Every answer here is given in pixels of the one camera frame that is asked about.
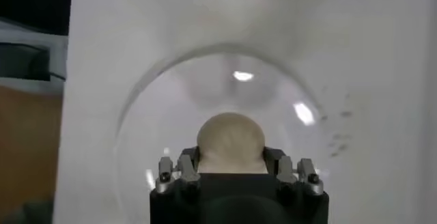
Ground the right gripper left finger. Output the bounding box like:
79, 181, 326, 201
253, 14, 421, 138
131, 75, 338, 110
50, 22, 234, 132
155, 146, 202, 194

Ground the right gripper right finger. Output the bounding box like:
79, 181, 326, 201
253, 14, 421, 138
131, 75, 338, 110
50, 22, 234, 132
262, 146, 324, 195

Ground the white steamed baozi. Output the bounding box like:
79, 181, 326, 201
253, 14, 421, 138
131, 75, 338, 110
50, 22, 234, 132
196, 111, 269, 175

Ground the black grey robot base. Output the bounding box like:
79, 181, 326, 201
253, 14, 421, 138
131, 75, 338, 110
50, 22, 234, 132
0, 0, 74, 92

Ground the white round plate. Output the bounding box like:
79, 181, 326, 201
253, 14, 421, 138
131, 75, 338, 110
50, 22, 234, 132
114, 42, 328, 224

